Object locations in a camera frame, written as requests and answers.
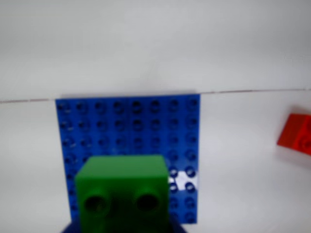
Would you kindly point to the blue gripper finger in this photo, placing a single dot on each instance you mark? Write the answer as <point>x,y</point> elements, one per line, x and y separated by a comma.
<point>176,227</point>
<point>73,228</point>

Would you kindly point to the green 2x4 block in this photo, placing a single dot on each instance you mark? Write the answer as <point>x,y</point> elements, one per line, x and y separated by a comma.
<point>121,182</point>

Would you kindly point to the blue 8x8 base plate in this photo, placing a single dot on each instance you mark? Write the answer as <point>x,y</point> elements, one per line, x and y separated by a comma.
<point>136,126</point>

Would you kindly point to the red 2x4 block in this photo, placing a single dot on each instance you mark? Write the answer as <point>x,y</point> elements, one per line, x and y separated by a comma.
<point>296,136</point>

